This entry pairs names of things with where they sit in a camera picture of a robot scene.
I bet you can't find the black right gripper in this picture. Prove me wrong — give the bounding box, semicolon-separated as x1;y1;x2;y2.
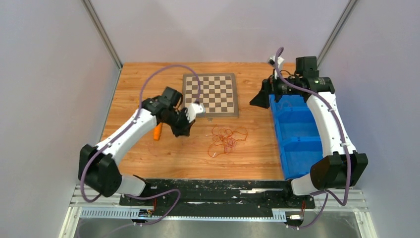
249;68;301;109

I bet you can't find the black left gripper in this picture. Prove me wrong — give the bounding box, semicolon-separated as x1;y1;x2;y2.
162;108;195;138

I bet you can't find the orange cable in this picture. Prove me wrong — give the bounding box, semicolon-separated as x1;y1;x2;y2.
207;125;249;158

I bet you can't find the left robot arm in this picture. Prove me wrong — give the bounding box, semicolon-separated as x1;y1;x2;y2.
78;87;205;205

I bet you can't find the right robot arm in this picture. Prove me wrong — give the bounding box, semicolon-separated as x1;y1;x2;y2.
250;56;368;207

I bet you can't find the orange plastic carrot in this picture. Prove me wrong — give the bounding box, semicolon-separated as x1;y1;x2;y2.
153;123;163;141

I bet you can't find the wooden chessboard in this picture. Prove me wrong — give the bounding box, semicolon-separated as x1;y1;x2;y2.
183;73;239;118

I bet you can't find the blue plastic bin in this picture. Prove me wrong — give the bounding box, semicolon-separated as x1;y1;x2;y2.
269;95;322;180

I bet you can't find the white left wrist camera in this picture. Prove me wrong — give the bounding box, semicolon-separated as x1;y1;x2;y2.
186;103;206;120

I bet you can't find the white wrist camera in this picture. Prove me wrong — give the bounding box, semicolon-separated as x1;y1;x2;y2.
268;56;285;68
186;103;206;120

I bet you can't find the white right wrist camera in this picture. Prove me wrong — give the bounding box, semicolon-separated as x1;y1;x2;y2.
268;56;285;68

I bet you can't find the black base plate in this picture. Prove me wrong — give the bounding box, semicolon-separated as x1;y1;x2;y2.
119;178;315;217

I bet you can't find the white slotted cable duct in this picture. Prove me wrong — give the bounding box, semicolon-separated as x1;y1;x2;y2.
80;209;287;222

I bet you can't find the right aluminium frame post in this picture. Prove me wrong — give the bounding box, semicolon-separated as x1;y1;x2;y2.
317;0;359;67

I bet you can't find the aluminium frame post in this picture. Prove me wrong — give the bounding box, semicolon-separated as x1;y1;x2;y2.
317;0;359;67
81;0;123;71

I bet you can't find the left aluminium frame post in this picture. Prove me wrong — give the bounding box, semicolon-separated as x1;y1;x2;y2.
81;0;123;71

